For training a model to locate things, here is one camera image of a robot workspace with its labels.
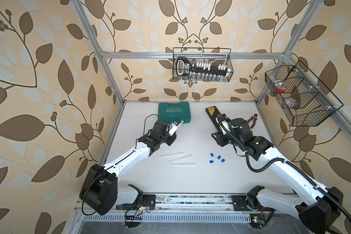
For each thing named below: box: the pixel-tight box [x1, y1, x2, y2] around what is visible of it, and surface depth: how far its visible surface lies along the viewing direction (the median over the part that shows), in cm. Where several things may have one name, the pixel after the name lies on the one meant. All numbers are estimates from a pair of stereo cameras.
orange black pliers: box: [247, 113, 258, 129], surface depth 111 cm
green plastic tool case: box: [157, 101, 192, 124], surface depth 111 cm
